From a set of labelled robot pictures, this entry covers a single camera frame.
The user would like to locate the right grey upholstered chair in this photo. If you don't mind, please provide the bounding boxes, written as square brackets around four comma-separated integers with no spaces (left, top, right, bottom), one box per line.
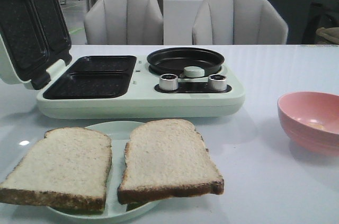
[192,0,289,45]

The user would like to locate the mint green breakfast maker lid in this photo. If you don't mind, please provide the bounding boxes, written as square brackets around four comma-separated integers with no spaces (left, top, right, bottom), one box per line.
[1,0,72,89]

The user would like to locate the black round frying pan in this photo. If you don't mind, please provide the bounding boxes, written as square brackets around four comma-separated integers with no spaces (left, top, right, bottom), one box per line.
[147,47,225,76]

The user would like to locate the beige cushion at right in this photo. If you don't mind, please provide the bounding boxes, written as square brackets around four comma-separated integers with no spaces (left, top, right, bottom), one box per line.
[316,27,339,45]

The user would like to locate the grey upholstered chair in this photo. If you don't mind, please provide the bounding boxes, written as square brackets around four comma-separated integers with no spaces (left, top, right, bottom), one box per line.
[192,0,289,45]
[84,0,163,45]

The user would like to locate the pink bowl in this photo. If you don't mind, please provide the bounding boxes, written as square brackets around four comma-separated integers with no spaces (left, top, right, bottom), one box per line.
[277,92,338,157]

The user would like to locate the left silver control knob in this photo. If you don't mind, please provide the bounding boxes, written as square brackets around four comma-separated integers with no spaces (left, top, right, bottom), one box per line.
[159,74,179,91]

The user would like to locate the dark appliance at right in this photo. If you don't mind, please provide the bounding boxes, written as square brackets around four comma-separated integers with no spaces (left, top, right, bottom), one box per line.
[302,0,338,44]

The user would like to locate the mint green round plate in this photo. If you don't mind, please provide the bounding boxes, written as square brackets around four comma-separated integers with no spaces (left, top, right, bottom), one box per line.
[48,121,158,223]

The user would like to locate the orange cooked shrimp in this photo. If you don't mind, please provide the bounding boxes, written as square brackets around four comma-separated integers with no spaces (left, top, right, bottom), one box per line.
[307,123,325,130]

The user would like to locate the bread slice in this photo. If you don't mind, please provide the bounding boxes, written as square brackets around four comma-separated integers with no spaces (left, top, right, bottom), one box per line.
[117,119,225,204]
[1,127,112,212]

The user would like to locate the right silver control knob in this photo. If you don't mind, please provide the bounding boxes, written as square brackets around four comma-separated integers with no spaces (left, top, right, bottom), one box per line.
[208,74,227,92]

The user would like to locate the white cabinet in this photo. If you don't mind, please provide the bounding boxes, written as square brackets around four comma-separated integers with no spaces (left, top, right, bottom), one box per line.
[163,0,203,45]

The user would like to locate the left grey upholstered chair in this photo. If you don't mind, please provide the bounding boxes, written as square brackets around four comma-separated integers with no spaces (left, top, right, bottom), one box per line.
[84,0,163,45]

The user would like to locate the silver control knob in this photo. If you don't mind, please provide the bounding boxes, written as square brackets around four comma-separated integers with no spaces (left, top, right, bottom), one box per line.
[208,74,227,92]
[159,74,179,91]

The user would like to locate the mint green breakfast maker base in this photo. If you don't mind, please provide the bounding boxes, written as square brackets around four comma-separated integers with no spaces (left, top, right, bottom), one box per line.
[37,55,245,119]

